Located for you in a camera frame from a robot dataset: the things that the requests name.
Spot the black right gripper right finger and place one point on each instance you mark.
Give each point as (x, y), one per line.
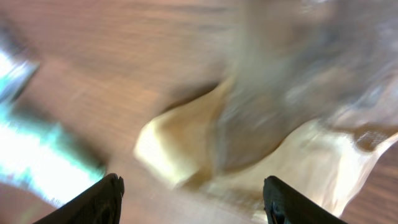
(285, 205)

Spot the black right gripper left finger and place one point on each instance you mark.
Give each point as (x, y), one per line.
(99, 204)

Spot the teal snack packet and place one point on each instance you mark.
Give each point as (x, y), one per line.
(41, 157)

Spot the beige brown snack bag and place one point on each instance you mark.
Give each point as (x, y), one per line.
(310, 96)

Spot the teal white small packet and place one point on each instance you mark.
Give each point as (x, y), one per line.
(16, 71)

